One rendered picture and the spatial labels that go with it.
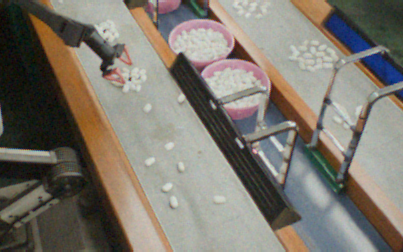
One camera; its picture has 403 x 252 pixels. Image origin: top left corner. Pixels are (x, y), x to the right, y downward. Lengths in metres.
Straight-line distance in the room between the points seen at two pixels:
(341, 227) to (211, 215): 0.41
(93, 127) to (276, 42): 0.86
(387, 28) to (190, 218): 2.38
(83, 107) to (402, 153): 1.11
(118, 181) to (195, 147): 0.30
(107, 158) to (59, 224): 0.36
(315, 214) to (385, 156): 0.32
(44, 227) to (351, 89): 1.25
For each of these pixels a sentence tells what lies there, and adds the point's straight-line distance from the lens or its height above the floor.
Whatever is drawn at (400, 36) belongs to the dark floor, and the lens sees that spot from 3.78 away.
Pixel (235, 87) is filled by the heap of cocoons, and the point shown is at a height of 0.73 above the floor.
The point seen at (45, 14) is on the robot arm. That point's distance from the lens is 1.92.
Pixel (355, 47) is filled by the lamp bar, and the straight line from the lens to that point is 1.88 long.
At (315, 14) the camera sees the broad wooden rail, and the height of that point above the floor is 0.76.
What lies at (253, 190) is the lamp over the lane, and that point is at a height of 1.07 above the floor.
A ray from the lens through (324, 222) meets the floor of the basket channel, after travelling 1.90.
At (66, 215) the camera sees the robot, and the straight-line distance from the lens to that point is 2.11.
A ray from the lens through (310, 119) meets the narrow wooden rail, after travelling 2.04.
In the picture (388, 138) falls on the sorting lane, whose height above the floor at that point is 0.74.
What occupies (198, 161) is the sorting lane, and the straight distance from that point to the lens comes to 1.89.
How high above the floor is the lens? 2.23
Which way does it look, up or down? 45 degrees down
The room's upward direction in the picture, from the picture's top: 3 degrees counter-clockwise
